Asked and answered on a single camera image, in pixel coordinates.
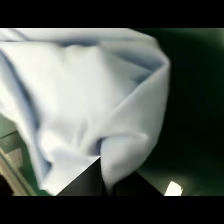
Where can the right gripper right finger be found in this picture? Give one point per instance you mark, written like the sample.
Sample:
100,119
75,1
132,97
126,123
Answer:
138,186

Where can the light blue shirt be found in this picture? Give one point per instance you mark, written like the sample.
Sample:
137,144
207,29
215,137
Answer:
86,93

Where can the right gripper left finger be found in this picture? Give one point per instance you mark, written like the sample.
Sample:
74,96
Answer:
86,182

